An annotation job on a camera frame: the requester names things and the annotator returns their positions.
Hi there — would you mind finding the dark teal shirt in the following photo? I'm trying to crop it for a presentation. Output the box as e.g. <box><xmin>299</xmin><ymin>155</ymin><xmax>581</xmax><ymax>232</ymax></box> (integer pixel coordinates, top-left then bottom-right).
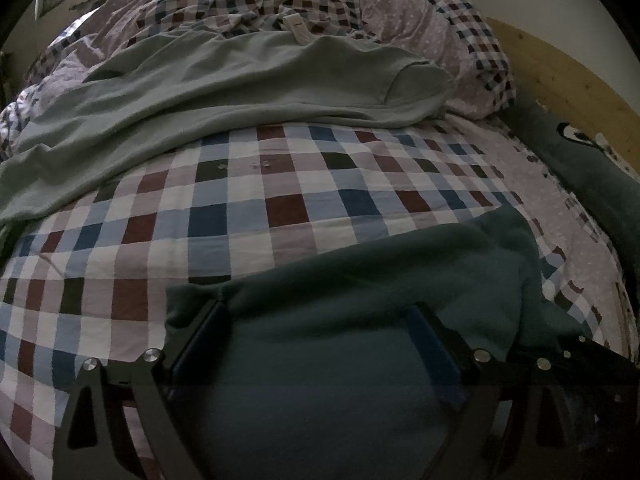
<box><xmin>165</xmin><ymin>205</ymin><xmax>591</xmax><ymax>480</ymax></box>

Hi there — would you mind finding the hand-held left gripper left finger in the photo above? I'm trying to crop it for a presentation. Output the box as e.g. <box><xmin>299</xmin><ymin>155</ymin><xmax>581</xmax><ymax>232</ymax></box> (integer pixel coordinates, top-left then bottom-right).
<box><xmin>52</xmin><ymin>300</ymin><xmax>232</xmax><ymax>480</ymax></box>

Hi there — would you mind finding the pink dotted checkered pillow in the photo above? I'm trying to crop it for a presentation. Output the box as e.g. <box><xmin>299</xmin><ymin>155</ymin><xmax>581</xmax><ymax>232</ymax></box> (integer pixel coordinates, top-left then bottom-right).
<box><xmin>360</xmin><ymin>0</ymin><xmax>517</xmax><ymax>121</ymax></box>

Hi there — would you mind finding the teal plush pillow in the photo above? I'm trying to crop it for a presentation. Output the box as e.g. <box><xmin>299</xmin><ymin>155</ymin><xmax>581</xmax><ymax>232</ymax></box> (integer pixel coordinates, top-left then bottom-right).
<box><xmin>510</xmin><ymin>102</ymin><xmax>640</xmax><ymax>241</ymax></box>

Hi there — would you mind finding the light green sweatshirt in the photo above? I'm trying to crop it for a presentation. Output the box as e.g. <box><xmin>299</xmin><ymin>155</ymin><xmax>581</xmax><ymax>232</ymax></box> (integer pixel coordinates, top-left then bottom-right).
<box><xmin>0</xmin><ymin>30</ymin><xmax>457</xmax><ymax>227</ymax></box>

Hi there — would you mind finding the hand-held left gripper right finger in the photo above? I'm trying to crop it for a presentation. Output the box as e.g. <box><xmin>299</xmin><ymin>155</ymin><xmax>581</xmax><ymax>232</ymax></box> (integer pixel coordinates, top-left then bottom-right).
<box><xmin>407</xmin><ymin>304</ymin><xmax>583</xmax><ymax>480</ymax></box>

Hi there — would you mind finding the wooden headboard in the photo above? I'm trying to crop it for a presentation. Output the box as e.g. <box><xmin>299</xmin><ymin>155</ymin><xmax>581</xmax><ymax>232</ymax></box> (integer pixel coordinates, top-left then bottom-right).
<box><xmin>485</xmin><ymin>15</ymin><xmax>640</xmax><ymax>181</ymax></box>

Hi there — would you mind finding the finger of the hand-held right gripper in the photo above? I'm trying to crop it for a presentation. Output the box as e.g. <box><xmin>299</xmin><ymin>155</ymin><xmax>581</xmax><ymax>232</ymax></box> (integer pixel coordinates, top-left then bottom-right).
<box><xmin>560</xmin><ymin>335</ymin><xmax>640</xmax><ymax>377</ymax></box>

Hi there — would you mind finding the checkered bed sheet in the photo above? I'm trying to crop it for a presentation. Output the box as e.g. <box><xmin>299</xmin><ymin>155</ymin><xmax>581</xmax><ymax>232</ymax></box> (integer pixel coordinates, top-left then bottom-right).
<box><xmin>0</xmin><ymin>110</ymin><xmax>636</xmax><ymax>480</ymax></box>

